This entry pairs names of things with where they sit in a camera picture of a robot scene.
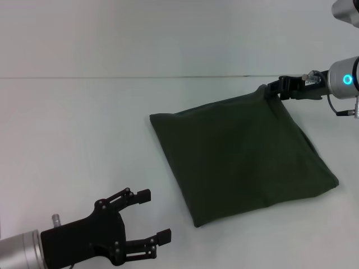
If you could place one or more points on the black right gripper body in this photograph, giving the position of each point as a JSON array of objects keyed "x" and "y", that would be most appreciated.
[{"x": 311, "y": 89}]

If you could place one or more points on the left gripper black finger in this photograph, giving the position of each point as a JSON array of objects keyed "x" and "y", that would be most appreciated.
[
  {"x": 144, "y": 196},
  {"x": 164, "y": 236}
]

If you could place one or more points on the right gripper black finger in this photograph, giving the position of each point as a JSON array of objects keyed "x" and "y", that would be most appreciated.
[{"x": 275, "y": 88}]

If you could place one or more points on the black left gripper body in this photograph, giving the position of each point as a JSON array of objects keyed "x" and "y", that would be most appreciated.
[{"x": 84, "y": 235}]

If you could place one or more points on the dark green t-shirt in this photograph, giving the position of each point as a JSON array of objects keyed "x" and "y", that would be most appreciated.
[{"x": 238, "y": 154}]

